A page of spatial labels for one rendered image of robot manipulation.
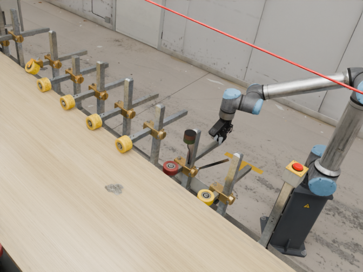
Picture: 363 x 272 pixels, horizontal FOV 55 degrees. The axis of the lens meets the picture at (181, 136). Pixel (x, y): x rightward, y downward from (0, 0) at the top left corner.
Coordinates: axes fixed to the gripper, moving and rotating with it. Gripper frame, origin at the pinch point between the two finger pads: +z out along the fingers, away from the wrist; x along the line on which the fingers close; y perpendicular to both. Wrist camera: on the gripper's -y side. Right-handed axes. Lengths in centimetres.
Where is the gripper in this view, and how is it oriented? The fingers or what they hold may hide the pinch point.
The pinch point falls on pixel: (216, 144)
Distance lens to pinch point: 210.4
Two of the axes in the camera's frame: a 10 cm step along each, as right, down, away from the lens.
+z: -1.4, 7.9, 6.0
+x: -7.4, -4.8, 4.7
